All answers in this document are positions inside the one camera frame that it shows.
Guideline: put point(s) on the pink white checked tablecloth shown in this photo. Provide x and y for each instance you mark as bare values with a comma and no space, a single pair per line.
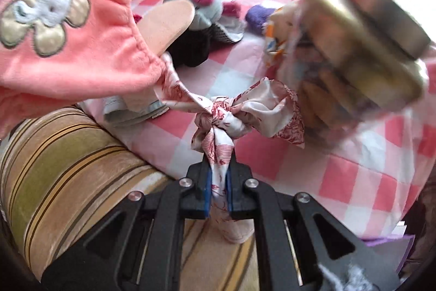
340,182

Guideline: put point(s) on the pink fleece cloth rabbit patch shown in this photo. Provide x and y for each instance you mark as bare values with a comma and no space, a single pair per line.
102,49

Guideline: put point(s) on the grey folded cloth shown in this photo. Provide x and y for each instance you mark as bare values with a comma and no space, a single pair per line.
129,114

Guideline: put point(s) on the white fruit print pouch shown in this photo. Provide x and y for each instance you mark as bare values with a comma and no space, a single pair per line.
276,42

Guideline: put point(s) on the black sock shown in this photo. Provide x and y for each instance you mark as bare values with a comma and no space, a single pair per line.
190,47

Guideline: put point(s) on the striped beige sofa cushion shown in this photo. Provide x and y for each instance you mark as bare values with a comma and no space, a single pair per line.
68,175

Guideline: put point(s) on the purple knit sock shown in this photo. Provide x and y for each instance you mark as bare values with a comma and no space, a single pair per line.
257,16

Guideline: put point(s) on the grey yarn fluff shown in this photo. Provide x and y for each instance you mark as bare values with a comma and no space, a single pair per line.
354,277

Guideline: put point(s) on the red white printed scarf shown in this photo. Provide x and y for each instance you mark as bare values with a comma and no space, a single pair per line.
218,127

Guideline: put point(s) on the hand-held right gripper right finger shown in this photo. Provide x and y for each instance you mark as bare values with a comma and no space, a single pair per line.
230,190

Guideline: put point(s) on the clear jar gold lid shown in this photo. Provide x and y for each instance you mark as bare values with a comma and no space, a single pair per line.
357,55

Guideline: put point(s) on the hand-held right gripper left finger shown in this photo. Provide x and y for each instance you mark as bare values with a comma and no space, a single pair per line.
205,190

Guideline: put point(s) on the grey plush toy pink patches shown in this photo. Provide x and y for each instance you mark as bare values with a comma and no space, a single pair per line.
207,13

